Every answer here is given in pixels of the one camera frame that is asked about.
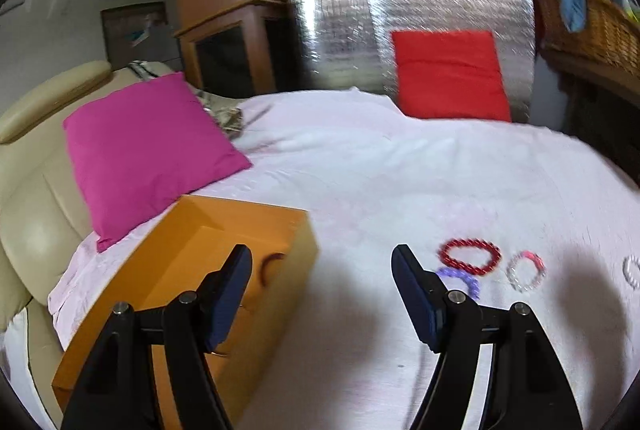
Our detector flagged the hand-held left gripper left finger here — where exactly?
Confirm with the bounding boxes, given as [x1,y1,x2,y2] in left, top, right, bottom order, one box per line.
[60,244,253,430]

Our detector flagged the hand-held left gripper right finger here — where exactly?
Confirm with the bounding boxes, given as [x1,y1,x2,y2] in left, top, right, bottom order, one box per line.
[391,244,584,430]

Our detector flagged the purple bead bracelet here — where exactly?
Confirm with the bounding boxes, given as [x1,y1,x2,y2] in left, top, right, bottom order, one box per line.
[435,266,482,301]

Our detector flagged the orange cardboard box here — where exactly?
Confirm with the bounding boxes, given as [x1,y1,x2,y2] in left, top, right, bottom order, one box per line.
[51,194,320,430]

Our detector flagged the red bead bracelet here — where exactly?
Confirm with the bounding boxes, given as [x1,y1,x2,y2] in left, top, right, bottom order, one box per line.
[438,238,502,276]

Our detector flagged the pink and clear bead bracelet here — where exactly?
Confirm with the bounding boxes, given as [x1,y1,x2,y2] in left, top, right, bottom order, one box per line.
[505,250,547,294]

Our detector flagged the white pearl bracelet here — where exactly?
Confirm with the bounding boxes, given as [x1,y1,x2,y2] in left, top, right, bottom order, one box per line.
[622,254,640,287]

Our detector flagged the white blanket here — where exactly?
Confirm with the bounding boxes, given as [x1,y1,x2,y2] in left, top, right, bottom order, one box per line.
[47,87,640,430]

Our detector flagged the magenta pillow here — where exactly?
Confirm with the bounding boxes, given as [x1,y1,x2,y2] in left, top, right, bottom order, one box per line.
[63,71,253,254]

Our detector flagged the patterned cloth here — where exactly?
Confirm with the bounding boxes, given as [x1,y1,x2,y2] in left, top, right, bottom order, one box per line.
[192,90,247,142]

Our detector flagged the beige leather sofa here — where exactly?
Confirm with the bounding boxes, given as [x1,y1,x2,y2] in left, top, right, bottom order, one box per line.
[0,60,177,413]

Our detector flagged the red pillow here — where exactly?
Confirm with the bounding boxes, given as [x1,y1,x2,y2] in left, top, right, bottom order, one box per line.
[391,30,513,123]

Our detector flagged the silver foil panel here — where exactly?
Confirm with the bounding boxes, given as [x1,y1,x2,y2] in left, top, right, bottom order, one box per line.
[286,0,537,125]

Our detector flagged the wicker basket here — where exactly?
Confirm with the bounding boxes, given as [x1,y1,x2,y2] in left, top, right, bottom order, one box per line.
[537,0,640,77]

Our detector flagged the dark red hair ring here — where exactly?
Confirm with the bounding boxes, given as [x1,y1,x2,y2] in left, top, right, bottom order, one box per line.
[259,252,287,286]

